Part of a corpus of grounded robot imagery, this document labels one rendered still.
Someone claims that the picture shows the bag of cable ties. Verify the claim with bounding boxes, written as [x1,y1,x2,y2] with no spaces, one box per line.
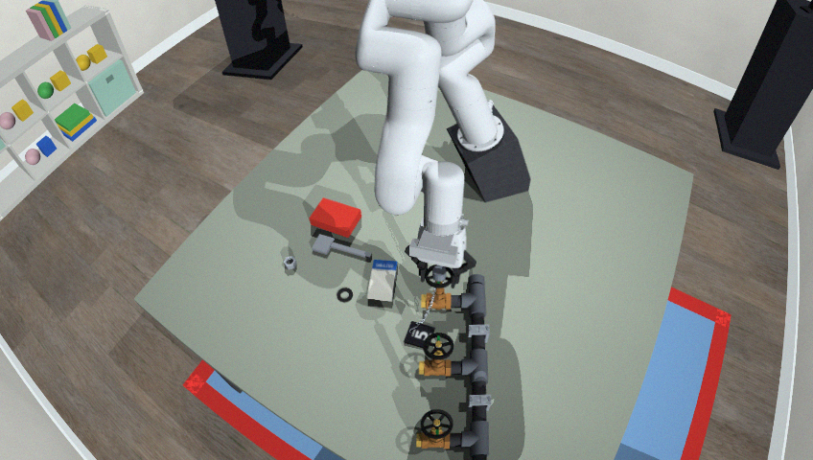
[367,260,398,302]

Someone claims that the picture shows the red block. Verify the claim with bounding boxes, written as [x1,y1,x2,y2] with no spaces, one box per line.
[309,197,361,238]

